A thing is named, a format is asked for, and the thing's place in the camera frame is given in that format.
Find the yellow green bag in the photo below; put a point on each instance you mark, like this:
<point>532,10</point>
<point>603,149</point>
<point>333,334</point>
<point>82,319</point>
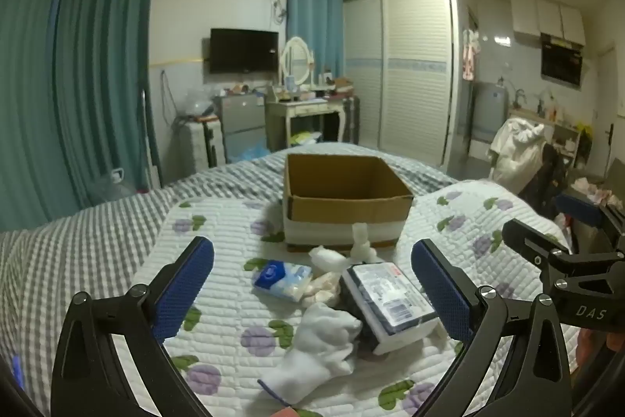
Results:
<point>305,137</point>

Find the white floral quilt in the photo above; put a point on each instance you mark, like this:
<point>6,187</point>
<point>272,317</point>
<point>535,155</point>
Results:
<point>234,251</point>

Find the black white packaged box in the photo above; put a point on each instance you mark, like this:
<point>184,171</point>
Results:
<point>385,295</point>

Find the hanging pink clothes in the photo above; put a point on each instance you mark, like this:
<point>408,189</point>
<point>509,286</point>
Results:
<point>469,55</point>

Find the black wall television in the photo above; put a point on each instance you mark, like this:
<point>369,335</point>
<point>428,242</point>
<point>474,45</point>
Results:
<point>244,50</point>

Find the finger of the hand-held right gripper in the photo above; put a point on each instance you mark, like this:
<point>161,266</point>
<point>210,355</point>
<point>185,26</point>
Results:
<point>525,241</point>
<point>578,208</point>

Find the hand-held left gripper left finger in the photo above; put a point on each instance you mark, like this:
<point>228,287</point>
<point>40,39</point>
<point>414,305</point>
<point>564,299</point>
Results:
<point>185,285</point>

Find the blue white tissue pack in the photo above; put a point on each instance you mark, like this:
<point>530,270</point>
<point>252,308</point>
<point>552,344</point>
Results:
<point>281,278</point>

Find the silver fridge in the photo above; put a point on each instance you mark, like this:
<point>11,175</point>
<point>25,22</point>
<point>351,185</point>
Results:
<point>241,124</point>

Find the teal curtain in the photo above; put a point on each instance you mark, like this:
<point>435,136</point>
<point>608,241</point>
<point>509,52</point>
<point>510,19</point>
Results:
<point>107,80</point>
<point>29,104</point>

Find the white socks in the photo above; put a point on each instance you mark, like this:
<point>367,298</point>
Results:
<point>327,257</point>

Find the white sliding door wardrobe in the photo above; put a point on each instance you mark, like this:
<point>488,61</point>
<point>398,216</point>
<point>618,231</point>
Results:
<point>410,70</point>

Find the cream cloth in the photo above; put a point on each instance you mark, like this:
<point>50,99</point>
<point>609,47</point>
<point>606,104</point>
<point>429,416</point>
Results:
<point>322,287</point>

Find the blue plastic bag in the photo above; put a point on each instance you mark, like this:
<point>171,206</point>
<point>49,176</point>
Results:
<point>251,154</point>

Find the yellow flowers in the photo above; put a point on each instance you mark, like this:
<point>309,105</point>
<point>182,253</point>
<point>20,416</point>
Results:
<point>584,129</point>

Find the clear water jug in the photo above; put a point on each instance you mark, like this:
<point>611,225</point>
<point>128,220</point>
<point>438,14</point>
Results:
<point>114,187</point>

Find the clear plastic bag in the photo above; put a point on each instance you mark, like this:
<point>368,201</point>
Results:
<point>198,102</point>

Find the white suitcase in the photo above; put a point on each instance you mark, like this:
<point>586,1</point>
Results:
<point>195,148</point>

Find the cardboard box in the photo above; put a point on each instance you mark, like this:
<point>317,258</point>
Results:
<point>342,212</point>

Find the black range hood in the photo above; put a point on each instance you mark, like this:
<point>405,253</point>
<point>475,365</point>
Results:
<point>561,63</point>

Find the white dressing table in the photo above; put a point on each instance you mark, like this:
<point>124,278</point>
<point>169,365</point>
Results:
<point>302,108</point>

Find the white coat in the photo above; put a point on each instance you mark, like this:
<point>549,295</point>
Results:
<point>517,153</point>

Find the black chair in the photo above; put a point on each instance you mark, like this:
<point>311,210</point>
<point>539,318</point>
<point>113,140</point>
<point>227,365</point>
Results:
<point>549,182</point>

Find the grey washing machine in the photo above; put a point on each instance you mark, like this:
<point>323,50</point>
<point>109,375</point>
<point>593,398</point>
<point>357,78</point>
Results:
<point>488,109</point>

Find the small blue object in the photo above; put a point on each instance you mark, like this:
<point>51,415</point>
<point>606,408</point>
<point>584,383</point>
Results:
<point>17,373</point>

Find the light blue curtain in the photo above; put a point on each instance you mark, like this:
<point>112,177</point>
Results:
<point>312,16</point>

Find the wooden shelf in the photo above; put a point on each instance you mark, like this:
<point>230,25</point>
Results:
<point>566,138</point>

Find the white wall cabinets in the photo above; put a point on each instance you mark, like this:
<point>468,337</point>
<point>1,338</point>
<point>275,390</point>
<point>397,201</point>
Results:
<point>547,16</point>

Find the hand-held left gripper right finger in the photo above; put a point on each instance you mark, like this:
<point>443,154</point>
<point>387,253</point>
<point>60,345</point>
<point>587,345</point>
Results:
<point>442,290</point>

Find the white oval mirror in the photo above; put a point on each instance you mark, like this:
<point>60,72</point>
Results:
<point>298,60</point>

